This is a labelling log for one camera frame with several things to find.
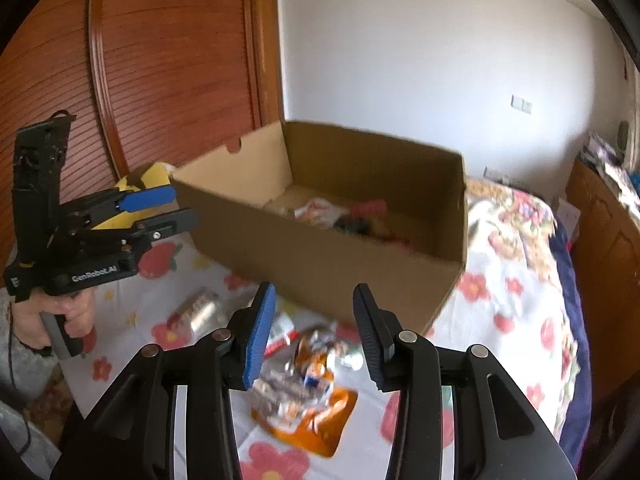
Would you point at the white orange food packet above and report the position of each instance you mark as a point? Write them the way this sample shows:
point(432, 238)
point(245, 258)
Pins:
point(325, 430)

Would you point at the grey cloth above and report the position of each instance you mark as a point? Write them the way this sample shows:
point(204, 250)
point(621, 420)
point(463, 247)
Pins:
point(25, 440)

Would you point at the brown cardboard box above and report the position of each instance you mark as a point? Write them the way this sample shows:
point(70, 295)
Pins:
point(310, 270)

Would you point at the red hanging ornament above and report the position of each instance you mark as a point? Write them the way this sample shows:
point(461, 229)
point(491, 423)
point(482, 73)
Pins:
point(626, 69)

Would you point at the dark blue sheet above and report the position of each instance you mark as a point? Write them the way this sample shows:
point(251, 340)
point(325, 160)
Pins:
point(570, 310)

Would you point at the stack of papers and boxes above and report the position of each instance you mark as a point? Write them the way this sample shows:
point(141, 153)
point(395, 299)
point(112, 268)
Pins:
point(600, 152)

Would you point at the white box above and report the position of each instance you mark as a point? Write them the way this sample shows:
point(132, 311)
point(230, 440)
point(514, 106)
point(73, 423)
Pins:
point(566, 215)

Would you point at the floral bed sheet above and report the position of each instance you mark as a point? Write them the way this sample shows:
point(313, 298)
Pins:
point(520, 210)

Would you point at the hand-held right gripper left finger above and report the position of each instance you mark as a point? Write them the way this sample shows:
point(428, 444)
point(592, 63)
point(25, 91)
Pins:
point(257, 340)

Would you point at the pink foil packet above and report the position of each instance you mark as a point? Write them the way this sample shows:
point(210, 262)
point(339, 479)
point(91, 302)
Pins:
point(372, 206)

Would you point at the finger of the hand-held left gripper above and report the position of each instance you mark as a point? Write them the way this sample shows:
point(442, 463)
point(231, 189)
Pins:
point(145, 199)
point(160, 227)

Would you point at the yellow plush toy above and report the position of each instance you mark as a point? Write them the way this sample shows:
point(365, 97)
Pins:
point(152, 175)

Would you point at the small round fan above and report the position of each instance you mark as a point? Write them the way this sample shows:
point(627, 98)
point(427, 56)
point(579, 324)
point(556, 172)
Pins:
point(623, 134)

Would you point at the folded patterned cloth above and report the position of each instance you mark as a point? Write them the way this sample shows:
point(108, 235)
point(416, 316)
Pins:
point(620, 180)

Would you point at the person's left hand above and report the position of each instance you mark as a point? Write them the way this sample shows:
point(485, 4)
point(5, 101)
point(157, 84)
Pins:
point(27, 325)

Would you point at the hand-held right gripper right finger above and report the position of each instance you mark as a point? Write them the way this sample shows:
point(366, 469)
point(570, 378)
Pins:
point(372, 340)

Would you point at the white wall socket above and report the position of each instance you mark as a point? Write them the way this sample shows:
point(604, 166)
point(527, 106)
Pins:
point(495, 175)

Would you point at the long chicken feet packet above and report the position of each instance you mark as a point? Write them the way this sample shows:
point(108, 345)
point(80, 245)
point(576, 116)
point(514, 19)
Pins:
point(300, 375)

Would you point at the grey white food packet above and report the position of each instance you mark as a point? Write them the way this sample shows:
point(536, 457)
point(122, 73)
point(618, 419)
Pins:
point(315, 210)

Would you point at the white wall switch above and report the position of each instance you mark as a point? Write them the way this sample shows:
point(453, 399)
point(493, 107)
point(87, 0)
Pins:
point(521, 104)

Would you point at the clear brown cracker packet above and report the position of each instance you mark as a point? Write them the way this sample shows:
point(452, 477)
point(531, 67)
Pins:
point(200, 310)

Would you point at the small red white packet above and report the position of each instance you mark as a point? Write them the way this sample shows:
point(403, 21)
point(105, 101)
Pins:
point(281, 332)

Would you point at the wooden louvred wardrobe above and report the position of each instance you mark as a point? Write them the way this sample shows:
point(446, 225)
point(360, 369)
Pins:
point(150, 60)

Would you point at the strawberry flower print tablecloth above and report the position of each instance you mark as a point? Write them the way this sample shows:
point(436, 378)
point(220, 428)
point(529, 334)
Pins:
point(500, 350)

